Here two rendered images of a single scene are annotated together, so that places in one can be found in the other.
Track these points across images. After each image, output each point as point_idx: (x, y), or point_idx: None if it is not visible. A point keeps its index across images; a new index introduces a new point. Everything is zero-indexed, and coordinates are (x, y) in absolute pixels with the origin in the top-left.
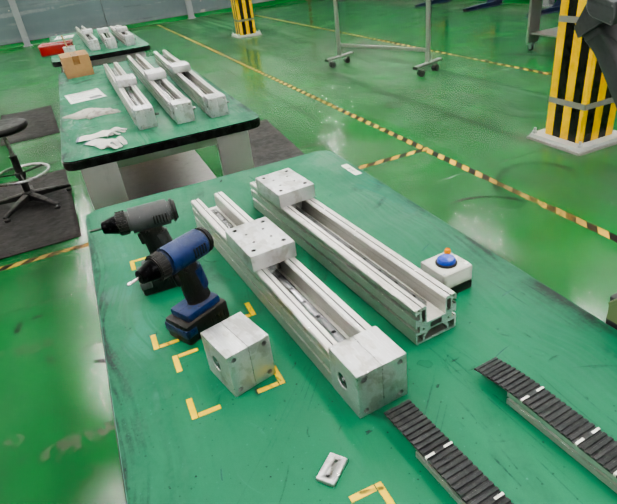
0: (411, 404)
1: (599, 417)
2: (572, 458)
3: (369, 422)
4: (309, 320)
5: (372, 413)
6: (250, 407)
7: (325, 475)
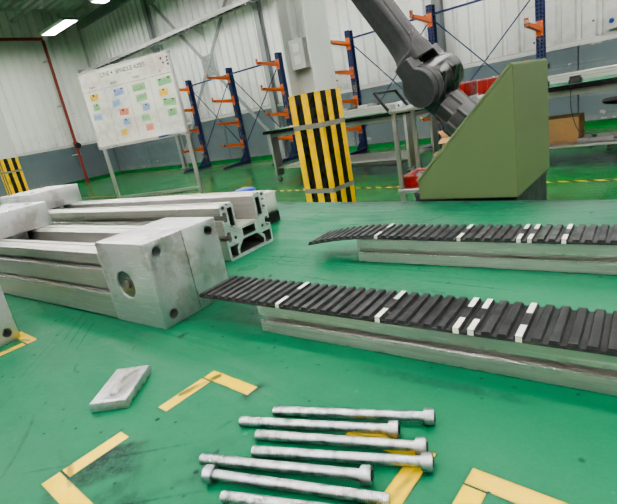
0: (238, 277)
1: None
2: (460, 267)
3: (182, 328)
4: (66, 244)
5: (185, 320)
6: None
7: (108, 395)
